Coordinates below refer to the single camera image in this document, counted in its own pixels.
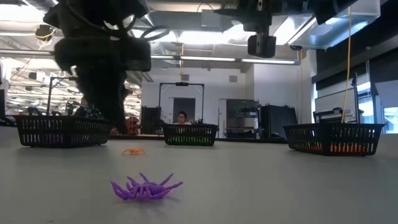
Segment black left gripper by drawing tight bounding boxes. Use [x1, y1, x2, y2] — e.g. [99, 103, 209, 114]
[54, 34, 129, 134]

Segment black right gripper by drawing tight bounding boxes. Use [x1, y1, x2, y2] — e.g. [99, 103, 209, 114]
[214, 0, 315, 59]

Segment black plastic slotted basket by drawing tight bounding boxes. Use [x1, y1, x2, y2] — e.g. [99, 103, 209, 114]
[282, 123, 386, 157]
[14, 114, 113, 149]
[162, 123, 219, 147]

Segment red storage bins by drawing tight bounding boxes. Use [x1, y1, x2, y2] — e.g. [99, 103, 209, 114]
[126, 116, 140, 136]

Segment black cabinet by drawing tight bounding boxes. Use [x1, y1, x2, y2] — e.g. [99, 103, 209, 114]
[140, 105, 164, 135]

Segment grey door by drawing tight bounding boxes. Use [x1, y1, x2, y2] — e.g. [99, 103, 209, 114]
[172, 97, 196, 125]

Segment person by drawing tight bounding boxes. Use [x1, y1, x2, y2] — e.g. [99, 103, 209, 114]
[174, 111, 193, 126]

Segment long ceiling light bar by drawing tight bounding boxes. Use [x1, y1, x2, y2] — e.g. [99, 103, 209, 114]
[0, 49, 301, 65]

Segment purple plastic spider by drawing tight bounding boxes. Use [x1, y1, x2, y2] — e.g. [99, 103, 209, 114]
[110, 172, 184, 202]

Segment metal shelf unit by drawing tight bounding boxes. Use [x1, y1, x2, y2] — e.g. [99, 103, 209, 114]
[226, 98, 261, 140]

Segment black folding panel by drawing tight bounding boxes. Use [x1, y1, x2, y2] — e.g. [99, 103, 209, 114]
[260, 104, 300, 141]

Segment grey office machine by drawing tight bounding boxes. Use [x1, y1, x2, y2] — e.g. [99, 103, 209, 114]
[313, 107, 363, 124]

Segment black aluminium table frame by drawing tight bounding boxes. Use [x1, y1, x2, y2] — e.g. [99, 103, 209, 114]
[108, 133, 287, 144]

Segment black metal rig frame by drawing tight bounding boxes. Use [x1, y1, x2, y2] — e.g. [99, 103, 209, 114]
[46, 77, 80, 116]
[159, 82, 205, 125]

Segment silver rectangular air duct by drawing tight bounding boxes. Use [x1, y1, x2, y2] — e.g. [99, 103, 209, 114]
[287, 0, 382, 50]

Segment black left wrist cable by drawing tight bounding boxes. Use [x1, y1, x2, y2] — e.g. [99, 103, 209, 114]
[67, 0, 171, 43]

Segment black ceiling cable reel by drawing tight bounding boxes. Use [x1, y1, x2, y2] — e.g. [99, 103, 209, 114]
[34, 24, 56, 43]

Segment yellow hanging cable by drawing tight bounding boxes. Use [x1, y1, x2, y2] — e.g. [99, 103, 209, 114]
[341, 6, 354, 124]

